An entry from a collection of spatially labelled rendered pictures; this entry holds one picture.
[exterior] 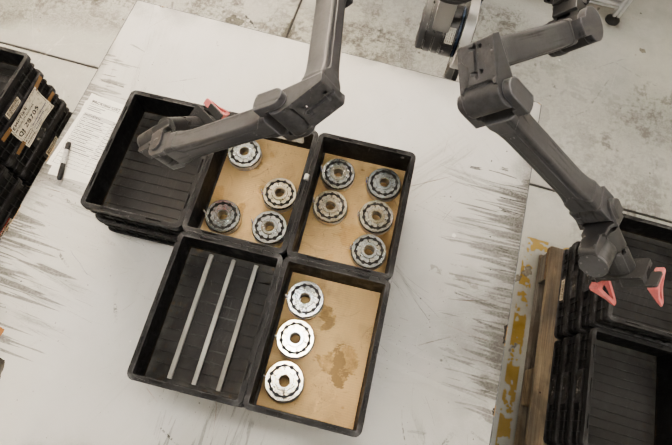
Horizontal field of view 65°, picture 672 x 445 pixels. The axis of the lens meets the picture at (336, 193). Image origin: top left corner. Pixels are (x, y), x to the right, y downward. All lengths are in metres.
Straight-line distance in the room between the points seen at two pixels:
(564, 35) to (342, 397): 1.02
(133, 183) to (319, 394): 0.84
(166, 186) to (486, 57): 1.09
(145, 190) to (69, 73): 1.52
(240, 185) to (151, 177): 0.28
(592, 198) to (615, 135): 1.96
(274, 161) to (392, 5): 1.73
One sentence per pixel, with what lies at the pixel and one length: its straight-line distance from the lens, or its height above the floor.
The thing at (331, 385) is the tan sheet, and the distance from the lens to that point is 1.51.
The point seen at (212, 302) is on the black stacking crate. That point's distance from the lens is 1.56.
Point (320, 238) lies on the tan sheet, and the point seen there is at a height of 0.83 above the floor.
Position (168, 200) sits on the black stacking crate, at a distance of 1.69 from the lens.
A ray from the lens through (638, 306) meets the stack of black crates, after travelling 2.20.
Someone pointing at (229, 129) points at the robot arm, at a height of 1.39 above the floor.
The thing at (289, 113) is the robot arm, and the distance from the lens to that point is 1.00.
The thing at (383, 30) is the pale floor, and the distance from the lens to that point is 3.09.
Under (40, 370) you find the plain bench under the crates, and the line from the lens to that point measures 1.82.
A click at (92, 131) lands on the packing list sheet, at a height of 0.70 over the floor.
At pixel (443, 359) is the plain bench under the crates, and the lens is 1.69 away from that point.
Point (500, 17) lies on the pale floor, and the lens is 3.30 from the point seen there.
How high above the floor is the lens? 2.33
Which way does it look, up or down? 67 degrees down
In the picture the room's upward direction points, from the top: 5 degrees clockwise
